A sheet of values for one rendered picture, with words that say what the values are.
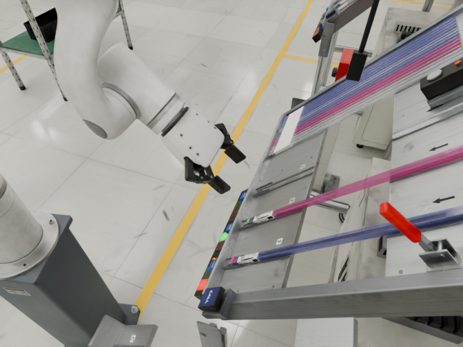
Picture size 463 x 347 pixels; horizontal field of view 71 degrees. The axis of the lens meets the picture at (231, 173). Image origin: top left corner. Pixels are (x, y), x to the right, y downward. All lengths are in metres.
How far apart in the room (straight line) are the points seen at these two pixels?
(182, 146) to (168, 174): 1.34
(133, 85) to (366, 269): 0.70
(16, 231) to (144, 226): 0.96
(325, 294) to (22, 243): 0.66
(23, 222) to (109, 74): 0.41
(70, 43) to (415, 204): 0.54
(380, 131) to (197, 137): 1.58
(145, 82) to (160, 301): 1.10
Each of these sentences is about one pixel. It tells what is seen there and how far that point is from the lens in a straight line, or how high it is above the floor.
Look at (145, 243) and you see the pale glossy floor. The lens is 1.67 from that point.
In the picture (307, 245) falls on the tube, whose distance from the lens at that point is 0.58.
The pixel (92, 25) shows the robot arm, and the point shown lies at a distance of 0.53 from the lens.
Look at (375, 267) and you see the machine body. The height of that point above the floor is 0.62.
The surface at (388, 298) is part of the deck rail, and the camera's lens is 0.47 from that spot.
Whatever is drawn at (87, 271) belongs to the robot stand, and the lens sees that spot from 1.10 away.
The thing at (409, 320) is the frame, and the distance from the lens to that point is 0.86.
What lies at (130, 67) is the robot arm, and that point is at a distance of 0.60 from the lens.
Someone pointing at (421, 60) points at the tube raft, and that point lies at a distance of 0.84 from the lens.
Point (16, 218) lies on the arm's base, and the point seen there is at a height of 0.82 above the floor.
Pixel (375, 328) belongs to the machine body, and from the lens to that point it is 0.87.
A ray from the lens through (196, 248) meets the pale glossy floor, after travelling 1.61.
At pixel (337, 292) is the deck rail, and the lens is 0.49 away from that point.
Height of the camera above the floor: 1.39
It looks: 47 degrees down
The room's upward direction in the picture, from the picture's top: straight up
